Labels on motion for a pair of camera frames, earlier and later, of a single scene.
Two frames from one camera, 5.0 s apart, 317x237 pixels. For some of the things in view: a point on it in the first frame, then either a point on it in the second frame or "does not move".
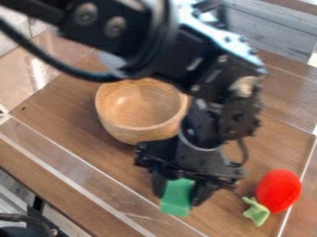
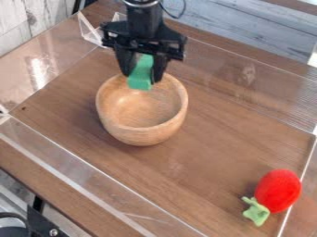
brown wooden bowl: [141, 109] does not move
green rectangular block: [175, 197] → [141, 76]
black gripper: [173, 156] → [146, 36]
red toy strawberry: [277, 192] does not move
